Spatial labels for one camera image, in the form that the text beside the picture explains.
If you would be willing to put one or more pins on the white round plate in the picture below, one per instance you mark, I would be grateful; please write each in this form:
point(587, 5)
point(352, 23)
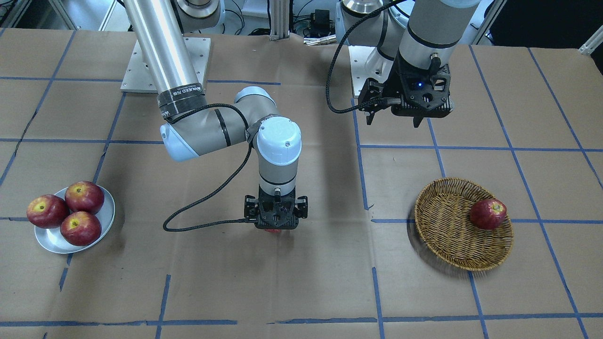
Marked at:
point(53, 241)

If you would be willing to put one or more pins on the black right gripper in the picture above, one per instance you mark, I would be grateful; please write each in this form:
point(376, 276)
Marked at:
point(249, 207)

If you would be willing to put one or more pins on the red apple on plate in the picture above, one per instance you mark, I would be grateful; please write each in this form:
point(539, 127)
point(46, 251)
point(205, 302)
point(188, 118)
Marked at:
point(81, 228)
point(47, 211)
point(84, 196)

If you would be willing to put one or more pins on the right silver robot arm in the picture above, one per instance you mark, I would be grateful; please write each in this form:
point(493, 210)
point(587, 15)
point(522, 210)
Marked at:
point(194, 128)

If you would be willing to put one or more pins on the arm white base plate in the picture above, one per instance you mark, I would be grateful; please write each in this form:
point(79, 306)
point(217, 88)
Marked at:
point(367, 62)
point(138, 77)

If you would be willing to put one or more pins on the woven wicker basket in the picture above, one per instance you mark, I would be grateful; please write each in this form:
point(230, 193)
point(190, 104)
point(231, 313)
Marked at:
point(442, 219)

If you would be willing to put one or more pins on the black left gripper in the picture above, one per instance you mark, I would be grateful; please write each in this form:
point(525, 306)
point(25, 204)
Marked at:
point(393, 81)

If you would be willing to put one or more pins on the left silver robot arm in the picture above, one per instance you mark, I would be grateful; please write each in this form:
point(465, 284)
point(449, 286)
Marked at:
point(432, 26)

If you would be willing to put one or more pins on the aluminium frame post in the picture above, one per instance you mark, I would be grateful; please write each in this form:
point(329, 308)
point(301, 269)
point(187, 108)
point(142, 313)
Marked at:
point(280, 19)

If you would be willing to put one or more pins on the dark red apple in basket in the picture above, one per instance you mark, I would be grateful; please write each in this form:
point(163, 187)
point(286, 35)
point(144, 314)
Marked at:
point(488, 214)

